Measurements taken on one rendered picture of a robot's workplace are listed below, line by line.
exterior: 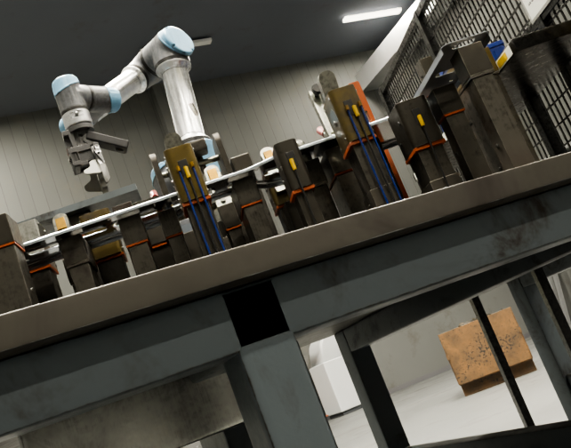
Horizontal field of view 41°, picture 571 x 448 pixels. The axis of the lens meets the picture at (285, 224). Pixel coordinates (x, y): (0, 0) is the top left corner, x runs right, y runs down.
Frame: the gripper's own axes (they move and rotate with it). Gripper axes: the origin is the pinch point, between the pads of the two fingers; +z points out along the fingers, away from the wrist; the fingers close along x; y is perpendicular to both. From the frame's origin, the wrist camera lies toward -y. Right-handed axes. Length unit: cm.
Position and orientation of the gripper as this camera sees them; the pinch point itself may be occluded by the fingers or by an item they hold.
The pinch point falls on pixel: (109, 192)
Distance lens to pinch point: 211.0
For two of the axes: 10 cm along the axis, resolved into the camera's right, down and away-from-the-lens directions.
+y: -9.1, 2.8, -3.1
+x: 2.2, -3.0, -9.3
